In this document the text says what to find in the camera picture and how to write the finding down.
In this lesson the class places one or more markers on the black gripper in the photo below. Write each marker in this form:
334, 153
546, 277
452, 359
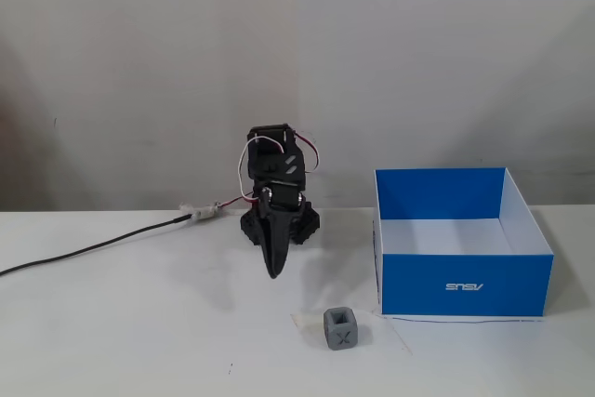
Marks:
275, 238

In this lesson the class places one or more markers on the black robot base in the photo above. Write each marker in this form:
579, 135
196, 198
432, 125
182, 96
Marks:
307, 227

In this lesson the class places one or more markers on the blue and white cardboard box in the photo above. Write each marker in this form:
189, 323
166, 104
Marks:
465, 283

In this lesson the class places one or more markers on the gray hollow cube block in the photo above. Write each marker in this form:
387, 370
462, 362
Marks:
340, 329

